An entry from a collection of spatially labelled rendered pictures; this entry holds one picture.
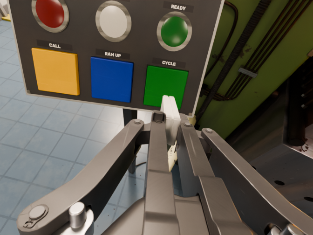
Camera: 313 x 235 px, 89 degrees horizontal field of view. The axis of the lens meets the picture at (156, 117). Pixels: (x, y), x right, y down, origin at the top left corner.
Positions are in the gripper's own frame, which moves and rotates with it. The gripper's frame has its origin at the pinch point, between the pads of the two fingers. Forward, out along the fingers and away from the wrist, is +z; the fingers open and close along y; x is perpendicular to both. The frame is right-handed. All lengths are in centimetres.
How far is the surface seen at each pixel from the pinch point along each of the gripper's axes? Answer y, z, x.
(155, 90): -1.6, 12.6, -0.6
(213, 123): 27, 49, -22
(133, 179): -7, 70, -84
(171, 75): 0.9, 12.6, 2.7
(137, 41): -5.9, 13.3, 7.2
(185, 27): 1.7, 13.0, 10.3
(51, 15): -19.7, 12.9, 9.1
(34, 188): -71, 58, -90
